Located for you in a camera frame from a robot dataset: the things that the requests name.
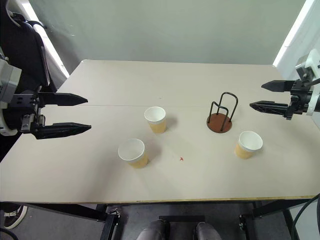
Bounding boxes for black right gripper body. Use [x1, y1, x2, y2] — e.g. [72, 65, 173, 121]
[285, 78, 314, 121]

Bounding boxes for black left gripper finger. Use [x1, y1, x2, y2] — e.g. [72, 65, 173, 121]
[32, 122, 92, 140]
[38, 92, 89, 107]

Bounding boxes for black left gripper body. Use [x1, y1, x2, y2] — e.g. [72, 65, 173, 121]
[4, 91, 47, 135]

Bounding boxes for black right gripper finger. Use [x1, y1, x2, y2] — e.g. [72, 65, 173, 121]
[261, 79, 296, 93]
[249, 100, 291, 119]

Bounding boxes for brown ribbed paper cup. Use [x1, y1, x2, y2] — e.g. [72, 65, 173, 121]
[234, 130, 264, 160]
[143, 106, 168, 135]
[117, 138, 150, 169]

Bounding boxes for dark sneaker with white sole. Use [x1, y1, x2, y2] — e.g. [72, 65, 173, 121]
[3, 203, 29, 230]

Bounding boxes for dark rounded grey shape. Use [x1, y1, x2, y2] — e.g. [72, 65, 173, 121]
[135, 219, 171, 240]
[195, 221, 223, 240]

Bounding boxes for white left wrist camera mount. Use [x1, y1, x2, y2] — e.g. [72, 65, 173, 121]
[0, 58, 23, 137]

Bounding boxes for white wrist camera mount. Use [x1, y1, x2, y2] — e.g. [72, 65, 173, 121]
[294, 48, 320, 117]
[0, 58, 23, 137]

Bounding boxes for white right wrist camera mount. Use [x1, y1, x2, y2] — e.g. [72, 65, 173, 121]
[294, 48, 320, 117]

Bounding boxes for wire cup holder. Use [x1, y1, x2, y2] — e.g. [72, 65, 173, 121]
[206, 91, 239, 134]

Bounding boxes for black floor cable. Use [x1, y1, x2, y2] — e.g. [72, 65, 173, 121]
[290, 194, 320, 240]

